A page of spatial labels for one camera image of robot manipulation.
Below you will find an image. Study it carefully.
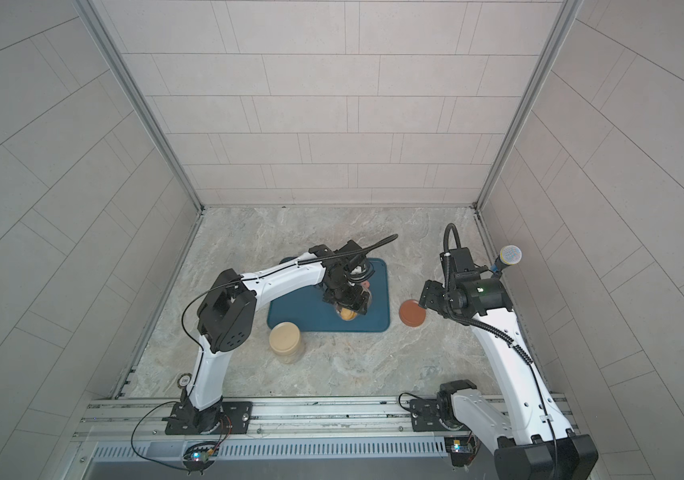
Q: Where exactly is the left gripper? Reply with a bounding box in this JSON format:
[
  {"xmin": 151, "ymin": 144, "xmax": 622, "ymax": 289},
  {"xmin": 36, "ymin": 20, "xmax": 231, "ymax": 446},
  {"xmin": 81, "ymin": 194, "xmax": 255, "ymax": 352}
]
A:
[{"xmin": 324, "ymin": 273, "xmax": 373, "ymax": 311}]

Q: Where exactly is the clear cookie jar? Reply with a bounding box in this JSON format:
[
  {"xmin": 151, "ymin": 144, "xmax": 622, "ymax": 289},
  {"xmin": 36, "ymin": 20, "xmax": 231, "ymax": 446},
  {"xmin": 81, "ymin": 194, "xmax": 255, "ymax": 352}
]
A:
[{"xmin": 334, "ymin": 288, "xmax": 372, "ymax": 322}]

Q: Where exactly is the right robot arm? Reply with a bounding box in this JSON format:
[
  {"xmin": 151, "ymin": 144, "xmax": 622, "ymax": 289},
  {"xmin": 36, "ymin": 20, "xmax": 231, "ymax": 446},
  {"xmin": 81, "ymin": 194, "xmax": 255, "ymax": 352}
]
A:
[{"xmin": 419, "ymin": 278, "xmax": 599, "ymax": 479}]

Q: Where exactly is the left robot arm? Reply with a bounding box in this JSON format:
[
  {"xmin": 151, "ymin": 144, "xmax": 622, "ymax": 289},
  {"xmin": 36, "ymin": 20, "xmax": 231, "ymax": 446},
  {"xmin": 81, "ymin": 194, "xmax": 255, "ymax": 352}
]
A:
[{"xmin": 166, "ymin": 240, "xmax": 376, "ymax": 434}]

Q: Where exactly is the beige lid jar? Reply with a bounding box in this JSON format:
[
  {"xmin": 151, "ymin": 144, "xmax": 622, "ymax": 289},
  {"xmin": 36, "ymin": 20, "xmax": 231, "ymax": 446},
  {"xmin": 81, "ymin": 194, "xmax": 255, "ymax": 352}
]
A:
[{"xmin": 269, "ymin": 322, "xmax": 304, "ymax": 364}]

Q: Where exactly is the blue tray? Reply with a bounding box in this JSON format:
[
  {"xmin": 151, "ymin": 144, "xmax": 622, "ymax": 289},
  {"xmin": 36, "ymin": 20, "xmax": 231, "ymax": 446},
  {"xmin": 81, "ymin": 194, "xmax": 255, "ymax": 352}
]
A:
[{"xmin": 267, "ymin": 258, "xmax": 390, "ymax": 333}]

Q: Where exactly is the right circuit board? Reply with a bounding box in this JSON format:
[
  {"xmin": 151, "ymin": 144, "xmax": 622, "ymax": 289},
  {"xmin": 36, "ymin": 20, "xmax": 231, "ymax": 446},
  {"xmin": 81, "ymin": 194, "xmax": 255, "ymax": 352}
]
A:
[{"xmin": 444, "ymin": 435, "xmax": 480, "ymax": 468}]

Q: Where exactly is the circuit board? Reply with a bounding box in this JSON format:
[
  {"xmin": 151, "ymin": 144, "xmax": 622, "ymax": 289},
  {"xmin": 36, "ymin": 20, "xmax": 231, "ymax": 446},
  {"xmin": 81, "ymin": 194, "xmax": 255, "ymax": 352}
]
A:
[
  {"xmin": 182, "ymin": 442, "xmax": 219, "ymax": 475},
  {"xmin": 444, "ymin": 435, "xmax": 480, "ymax": 468}
]

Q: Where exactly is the left circuit board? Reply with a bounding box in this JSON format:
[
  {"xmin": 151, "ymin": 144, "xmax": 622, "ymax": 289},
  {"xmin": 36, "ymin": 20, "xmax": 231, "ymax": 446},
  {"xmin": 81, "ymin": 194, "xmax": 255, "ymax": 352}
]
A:
[{"xmin": 182, "ymin": 442, "xmax": 219, "ymax": 475}]

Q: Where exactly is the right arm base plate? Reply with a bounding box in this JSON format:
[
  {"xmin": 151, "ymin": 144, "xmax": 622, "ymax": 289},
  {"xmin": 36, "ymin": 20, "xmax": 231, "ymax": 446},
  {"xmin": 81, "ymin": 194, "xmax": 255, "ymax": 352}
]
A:
[{"xmin": 408, "ymin": 398, "xmax": 461, "ymax": 432}]

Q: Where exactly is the aluminium rail frame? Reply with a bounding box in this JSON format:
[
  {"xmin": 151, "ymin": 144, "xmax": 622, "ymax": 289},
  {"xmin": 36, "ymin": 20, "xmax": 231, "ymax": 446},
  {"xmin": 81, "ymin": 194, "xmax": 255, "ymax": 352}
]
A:
[{"xmin": 60, "ymin": 390, "xmax": 501, "ymax": 479}]

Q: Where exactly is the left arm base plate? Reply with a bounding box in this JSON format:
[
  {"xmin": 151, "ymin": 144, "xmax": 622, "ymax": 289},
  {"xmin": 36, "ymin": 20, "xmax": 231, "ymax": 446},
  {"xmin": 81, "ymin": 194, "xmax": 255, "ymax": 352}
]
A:
[{"xmin": 163, "ymin": 400, "xmax": 254, "ymax": 435}]

